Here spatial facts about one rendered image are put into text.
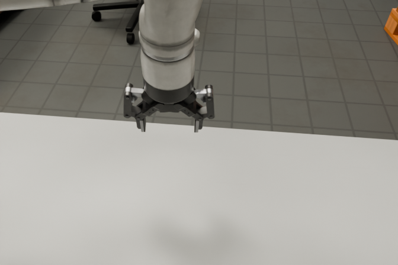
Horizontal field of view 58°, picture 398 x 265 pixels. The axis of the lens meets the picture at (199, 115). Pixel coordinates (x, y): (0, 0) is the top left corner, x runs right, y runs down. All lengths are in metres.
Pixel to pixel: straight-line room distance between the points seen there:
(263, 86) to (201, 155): 1.30
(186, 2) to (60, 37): 2.20
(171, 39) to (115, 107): 1.52
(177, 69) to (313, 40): 2.05
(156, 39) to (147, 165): 0.40
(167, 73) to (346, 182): 0.48
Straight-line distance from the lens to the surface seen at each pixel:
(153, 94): 0.51
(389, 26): 2.73
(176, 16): 0.40
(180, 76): 0.48
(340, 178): 0.80
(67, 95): 2.08
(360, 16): 2.86
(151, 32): 0.43
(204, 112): 0.59
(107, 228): 0.71
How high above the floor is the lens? 1.32
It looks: 46 degrees down
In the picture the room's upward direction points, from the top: straight up
